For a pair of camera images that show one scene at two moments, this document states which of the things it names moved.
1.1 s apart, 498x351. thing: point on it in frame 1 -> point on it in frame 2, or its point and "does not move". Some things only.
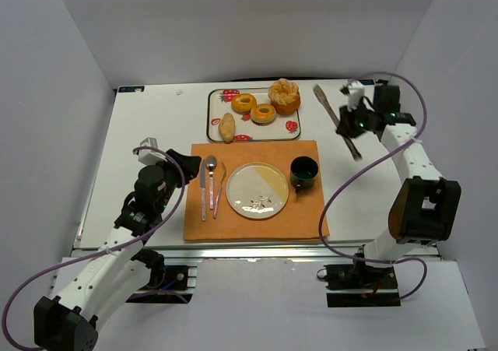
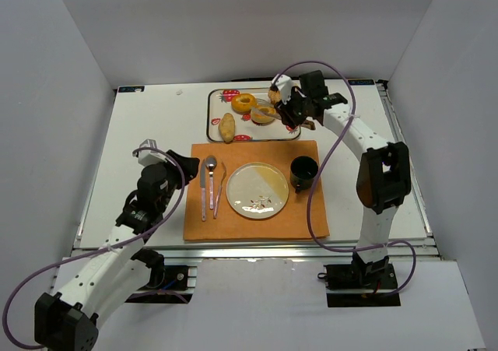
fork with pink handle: x=219 y=192 does not move
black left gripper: x=180 y=164 does not move
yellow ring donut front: x=263 y=114 does not move
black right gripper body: x=348 y=121 -> x=290 y=110
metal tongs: x=355 y=154 -> x=270 y=109
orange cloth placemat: x=257 y=191 does not move
